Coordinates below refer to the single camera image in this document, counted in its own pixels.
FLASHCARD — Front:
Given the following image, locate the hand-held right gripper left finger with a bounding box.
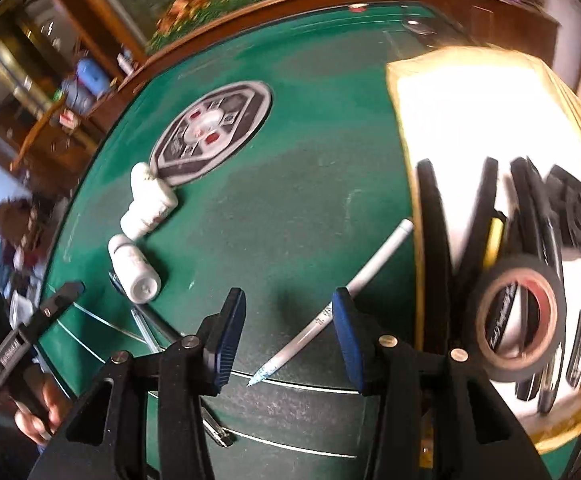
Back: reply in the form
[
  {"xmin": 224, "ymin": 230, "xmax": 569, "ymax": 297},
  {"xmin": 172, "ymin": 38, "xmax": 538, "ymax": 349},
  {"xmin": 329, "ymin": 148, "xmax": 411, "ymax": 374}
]
[{"xmin": 30, "ymin": 287, "xmax": 248, "ymax": 480}]

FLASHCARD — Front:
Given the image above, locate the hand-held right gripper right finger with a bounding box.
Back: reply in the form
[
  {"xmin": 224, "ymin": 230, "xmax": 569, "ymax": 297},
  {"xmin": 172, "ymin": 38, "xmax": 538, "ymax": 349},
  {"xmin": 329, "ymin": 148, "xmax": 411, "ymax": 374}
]
[{"xmin": 331, "ymin": 287, "xmax": 541, "ymax": 480}]

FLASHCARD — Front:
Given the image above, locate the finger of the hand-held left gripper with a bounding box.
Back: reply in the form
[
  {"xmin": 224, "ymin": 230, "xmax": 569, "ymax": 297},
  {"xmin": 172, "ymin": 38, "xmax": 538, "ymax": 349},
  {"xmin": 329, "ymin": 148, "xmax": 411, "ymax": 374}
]
[{"xmin": 18, "ymin": 281, "xmax": 86, "ymax": 347}]

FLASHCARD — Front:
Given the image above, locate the white pen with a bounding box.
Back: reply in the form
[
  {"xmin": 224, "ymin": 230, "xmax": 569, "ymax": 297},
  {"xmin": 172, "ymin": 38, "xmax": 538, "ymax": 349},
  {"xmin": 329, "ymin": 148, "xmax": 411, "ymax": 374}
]
[{"xmin": 247, "ymin": 218, "xmax": 415, "ymax": 387}]

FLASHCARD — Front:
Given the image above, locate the black tape roll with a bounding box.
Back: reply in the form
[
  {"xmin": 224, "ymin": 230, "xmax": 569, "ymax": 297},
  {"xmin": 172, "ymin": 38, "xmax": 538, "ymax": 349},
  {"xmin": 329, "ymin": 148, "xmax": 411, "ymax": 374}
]
[{"xmin": 463, "ymin": 254, "xmax": 568, "ymax": 384}]

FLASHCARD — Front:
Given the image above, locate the yellow and black pen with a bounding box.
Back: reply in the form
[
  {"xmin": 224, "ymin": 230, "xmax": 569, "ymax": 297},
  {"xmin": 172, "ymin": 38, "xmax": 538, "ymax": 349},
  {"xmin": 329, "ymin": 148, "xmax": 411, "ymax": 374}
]
[{"xmin": 483, "ymin": 217, "xmax": 507, "ymax": 272}]

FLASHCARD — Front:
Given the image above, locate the yellow tray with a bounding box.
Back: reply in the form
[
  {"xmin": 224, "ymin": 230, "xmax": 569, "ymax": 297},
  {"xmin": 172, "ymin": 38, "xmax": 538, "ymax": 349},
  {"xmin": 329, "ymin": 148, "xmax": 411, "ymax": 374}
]
[{"xmin": 385, "ymin": 47, "xmax": 581, "ymax": 457}]

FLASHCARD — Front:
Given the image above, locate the person's left hand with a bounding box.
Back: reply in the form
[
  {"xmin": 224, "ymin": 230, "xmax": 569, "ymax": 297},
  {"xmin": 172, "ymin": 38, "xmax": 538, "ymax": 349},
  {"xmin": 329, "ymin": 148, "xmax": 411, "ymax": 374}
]
[{"xmin": 14, "ymin": 377, "xmax": 72, "ymax": 444}]

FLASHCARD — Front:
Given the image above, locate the white pill bottle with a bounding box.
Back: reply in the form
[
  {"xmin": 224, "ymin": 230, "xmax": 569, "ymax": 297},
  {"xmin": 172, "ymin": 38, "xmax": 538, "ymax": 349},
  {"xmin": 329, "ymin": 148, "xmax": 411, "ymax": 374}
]
[
  {"xmin": 107, "ymin": 233, "xmax": 162, "ymax": 304},
  {"xmin": 130, "ymin": 161, "xmax": 163, "ymax": 197},
  {"xmin": 120, "ymin": 180, "xmax": 179, "ymax": 241}
]

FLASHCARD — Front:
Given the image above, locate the clear gel pen black grip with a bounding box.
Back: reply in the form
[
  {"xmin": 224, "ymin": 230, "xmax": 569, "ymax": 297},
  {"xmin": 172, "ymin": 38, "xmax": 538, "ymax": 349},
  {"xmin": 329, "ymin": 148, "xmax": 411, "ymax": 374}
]
[{"xmin": 129, "ymin": 306, "xmax": 236, "ymax": 449}]

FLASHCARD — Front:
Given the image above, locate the round table centre control panel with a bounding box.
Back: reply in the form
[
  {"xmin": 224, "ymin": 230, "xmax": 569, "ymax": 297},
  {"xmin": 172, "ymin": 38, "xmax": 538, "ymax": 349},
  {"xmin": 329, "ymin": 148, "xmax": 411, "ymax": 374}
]
[{"xmin": 149, "ymin": 80, "xmax": 274, "ymax": 187}]

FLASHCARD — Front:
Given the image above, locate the grey-blue thermos jug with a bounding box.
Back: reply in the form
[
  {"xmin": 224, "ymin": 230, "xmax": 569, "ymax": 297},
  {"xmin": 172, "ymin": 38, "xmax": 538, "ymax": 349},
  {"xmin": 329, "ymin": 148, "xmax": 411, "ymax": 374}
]
[{"xmin": 62, "ymin": 82, "xmax": 96, "ymax": 117}]

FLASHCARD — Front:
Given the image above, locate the long black marker in tray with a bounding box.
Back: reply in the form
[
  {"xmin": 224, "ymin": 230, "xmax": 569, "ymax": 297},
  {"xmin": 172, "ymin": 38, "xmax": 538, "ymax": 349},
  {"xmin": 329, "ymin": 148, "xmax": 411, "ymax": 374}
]
[{"xmin": 509, "ymin": 156, "xmax": 569, "ymax": 417}]

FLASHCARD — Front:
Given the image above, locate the blue thermos jug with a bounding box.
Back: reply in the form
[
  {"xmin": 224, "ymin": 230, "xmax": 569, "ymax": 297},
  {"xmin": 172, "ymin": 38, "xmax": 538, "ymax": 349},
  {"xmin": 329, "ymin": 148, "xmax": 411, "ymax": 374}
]
[{"xmin": 75, "ymin": 57, "xmax": 112, "ymax": 94}]

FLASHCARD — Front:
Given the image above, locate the black clip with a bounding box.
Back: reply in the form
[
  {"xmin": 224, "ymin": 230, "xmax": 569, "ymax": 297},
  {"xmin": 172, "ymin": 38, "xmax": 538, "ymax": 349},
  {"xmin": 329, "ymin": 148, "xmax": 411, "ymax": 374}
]
[{"xmin": 545, "ymin": 164, "xmax": 581, "ymax": 262}]

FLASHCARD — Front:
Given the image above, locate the wooden side cabinet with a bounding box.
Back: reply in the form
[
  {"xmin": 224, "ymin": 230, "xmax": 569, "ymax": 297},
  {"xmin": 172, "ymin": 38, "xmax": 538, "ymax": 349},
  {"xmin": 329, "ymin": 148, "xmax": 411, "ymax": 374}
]
[{"xmin": 463, "ymin": 0, "xmax": 561, "ymax": 67}]

